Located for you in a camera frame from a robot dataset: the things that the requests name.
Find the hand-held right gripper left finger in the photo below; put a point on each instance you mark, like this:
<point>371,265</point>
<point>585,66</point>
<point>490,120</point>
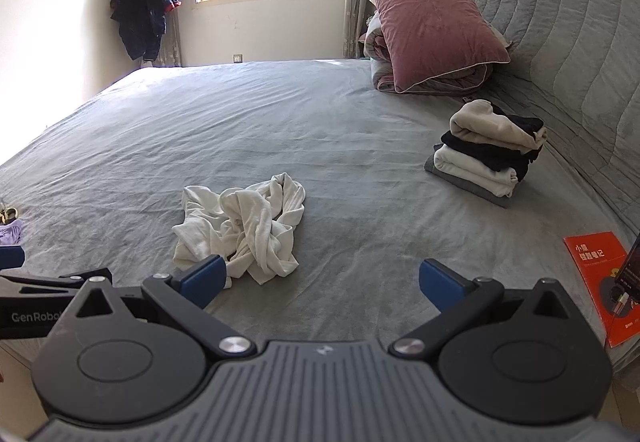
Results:
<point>205,279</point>

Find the folded beige garment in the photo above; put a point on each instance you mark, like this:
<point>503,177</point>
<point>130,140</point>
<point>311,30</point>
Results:
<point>485,124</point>

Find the purple garment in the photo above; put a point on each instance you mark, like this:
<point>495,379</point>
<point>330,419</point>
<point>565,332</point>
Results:
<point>10,233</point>

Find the grey quilted headboard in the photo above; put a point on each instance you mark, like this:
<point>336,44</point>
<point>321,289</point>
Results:
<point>560,46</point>

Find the folded grey garment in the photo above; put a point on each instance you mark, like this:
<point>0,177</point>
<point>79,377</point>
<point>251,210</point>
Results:
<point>431,164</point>

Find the folded grey pink quilt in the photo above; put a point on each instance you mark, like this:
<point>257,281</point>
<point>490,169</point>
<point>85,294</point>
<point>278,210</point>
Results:
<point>381,56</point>

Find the yellow scissors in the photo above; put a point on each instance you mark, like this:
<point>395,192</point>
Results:
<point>9,213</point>

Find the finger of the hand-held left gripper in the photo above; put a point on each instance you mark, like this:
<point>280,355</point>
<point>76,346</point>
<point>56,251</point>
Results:
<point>10,258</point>
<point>50,282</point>

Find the black phone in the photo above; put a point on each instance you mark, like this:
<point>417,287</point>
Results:
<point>631,267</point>

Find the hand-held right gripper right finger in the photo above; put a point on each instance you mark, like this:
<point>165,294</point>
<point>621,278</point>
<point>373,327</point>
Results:
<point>440,284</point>

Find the pink velvet pillow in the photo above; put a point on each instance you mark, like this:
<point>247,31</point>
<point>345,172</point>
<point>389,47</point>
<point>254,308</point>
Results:
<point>430,16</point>

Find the red packet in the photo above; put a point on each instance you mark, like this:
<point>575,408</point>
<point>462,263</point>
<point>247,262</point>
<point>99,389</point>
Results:
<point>590,272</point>

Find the folded black garment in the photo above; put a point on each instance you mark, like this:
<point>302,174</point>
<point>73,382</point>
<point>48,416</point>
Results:
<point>480,151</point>

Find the white knit garment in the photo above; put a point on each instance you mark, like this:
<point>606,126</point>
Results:
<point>250,222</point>

